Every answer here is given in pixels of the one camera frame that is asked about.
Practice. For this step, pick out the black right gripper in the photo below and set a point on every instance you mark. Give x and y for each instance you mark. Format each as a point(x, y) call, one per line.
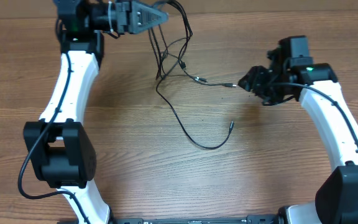
point(260, 82)

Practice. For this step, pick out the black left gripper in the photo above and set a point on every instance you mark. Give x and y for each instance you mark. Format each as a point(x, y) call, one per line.
point(126, 17)

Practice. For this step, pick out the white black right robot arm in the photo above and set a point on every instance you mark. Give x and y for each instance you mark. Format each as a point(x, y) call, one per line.
point(292, 75)

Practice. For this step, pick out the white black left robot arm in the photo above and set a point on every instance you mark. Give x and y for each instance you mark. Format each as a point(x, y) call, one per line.
point(59, 149)

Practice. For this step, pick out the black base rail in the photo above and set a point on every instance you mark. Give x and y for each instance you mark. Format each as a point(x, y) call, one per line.
point(197, 221)

